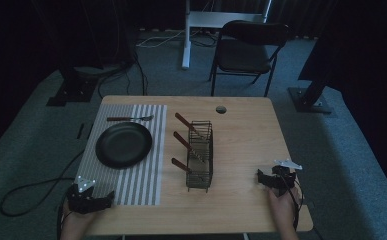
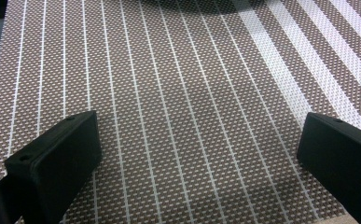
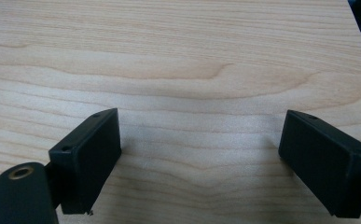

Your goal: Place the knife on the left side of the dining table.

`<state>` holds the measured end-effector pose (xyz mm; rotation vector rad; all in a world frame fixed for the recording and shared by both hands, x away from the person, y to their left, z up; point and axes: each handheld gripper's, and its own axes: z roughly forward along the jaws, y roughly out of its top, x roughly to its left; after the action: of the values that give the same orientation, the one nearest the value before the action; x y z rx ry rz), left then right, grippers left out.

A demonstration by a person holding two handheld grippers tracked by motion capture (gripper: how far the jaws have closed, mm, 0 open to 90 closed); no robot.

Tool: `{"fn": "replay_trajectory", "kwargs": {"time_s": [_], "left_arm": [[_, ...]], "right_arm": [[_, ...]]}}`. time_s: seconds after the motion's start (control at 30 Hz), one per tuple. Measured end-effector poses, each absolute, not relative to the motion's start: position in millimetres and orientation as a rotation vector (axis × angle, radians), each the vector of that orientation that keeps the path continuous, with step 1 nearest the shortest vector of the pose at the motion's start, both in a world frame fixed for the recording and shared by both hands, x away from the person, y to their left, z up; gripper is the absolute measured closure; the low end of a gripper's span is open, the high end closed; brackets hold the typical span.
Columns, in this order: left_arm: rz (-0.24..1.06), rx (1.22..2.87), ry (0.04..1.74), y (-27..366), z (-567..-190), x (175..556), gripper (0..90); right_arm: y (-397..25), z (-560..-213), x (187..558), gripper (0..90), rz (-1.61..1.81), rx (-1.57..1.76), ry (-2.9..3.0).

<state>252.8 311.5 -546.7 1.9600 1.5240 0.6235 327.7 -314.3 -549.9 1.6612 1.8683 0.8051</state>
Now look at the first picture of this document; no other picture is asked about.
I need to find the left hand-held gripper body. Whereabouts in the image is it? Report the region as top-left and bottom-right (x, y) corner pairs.
(67, 175), (106, 215)

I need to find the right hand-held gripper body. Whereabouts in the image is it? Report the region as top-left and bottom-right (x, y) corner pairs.
(269, 158), (304, 197)

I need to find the person's left hand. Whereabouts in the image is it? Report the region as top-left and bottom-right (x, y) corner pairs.
(60, 199), (99, 237)

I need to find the person's right hand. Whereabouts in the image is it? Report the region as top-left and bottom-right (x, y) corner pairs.
(267, 185), (301, 231)

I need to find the grey striped placemat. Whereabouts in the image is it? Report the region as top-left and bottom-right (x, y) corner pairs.
(75, 103), (168, 207)

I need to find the black round plate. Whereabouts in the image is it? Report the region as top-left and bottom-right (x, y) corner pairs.
(94, 121), (154, 170)

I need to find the black slanted stand with base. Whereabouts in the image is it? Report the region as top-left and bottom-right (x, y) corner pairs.
(287, 39), (340, 115)

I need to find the black folding chair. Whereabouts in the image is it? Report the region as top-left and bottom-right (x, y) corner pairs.
(208, 19), (291, 98)

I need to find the grey round stand base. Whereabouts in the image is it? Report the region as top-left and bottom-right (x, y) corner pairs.
(73, 63), (126, 80)

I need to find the right hand-held gripper cable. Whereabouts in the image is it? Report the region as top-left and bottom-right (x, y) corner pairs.
(279, 174), (305, 232)

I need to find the black floor cable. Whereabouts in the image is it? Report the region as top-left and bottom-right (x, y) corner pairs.
(0, 149), (86, 218)

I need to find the black wire cutlery rack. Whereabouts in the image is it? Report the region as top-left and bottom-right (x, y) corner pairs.
(185, 120), (215, 194)

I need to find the wooden-handled cutlery piece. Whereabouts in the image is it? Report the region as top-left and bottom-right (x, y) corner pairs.
(174, 112), (207, 140)
(172, 130), (205, 163)
(170, 157), (210, 184)

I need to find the wooden-handled fork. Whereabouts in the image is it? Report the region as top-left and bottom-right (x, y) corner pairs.
(106, 114), (155, 123)

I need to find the black stand with base plate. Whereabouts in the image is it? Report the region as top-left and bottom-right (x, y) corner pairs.
(46, 49), (98, 108)

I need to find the black cable bundle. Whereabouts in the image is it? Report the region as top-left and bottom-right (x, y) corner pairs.
(96, 49), (149, 100)

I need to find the white desk frame leg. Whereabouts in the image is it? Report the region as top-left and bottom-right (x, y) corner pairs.
(180, 0), (273, 71)

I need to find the white floor cable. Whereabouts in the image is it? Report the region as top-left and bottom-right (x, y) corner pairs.
(135, 29), (186, 49)

